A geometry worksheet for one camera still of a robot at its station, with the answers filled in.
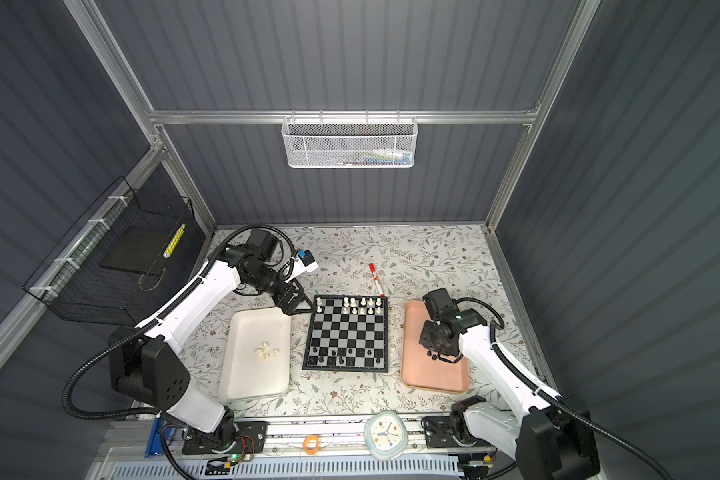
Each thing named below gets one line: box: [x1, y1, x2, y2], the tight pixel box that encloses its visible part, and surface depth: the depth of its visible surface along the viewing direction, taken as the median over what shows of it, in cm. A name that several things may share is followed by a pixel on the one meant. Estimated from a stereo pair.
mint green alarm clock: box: [364, 411, 409, 461], surface depth 73 cm
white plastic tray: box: [218, 307, 291, 402], surface depth 88 cm
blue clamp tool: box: [144, 417, 172, 458], surface depth 72 cm
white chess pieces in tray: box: [256, 342, 280, 360], surface depth 88 cm
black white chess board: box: [302, 295, 389, 373], surface depth 91 cm
